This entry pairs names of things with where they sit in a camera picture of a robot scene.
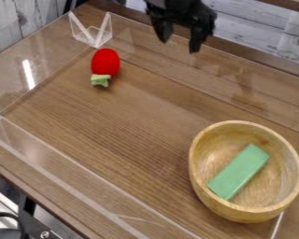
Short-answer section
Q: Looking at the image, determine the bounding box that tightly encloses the black table leg bracket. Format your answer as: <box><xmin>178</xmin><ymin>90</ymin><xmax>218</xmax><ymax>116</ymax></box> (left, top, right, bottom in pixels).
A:
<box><xmin>18</xmin><ymin>194</ymin><xmax>63</xmax><ymax>239</ymax></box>

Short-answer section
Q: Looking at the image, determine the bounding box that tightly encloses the black cable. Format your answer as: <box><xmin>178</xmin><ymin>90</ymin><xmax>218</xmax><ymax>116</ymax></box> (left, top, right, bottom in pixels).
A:
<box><xmin>0</xmin><ymin>210</ymin><xmax>28</xmax><ymax>239</ymax></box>

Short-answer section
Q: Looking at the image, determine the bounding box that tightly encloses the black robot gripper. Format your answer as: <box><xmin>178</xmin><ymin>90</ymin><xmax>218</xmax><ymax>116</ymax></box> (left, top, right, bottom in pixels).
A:
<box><xmin>144</xmin><ymin>0</ymin><xmax>216</xmax><ymax>53</ymax></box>

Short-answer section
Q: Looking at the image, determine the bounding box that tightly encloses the red plush strawberry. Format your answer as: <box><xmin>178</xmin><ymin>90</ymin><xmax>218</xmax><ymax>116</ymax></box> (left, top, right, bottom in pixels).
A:
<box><xmin>91</xmin><ymin>49</ymin><xmax>121</xmax><ymax>88</ymax></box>

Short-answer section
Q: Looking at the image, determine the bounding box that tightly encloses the clear acrylic corner bracket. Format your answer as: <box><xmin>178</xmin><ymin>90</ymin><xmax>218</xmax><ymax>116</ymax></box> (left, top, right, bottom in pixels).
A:
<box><xmin>68</xmin><ymin>11</ymin><xmax>112</xmax><ymax>49</ymax></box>

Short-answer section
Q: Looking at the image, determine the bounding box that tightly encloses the clear acrylic table fence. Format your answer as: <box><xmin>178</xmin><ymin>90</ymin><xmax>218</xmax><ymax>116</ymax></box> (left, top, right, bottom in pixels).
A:
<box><xmin>0</xmin><ymin>16</ymin><xmax>299</xmax><ymax>239</ymax></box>

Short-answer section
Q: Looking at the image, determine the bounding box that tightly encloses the wooden bowl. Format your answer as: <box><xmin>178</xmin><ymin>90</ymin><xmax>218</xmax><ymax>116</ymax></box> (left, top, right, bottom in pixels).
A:
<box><xmin>188</xmin><ymin>120</ymin><xmax>299</xmax><ymax>223</ymax></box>

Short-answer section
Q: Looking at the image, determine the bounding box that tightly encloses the green rectangular block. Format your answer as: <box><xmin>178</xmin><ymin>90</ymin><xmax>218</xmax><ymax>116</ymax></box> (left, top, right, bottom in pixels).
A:
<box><xmin>207</xmin><ymin>144</ymin><xmax>270</xmax><ymax>201</ymax></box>

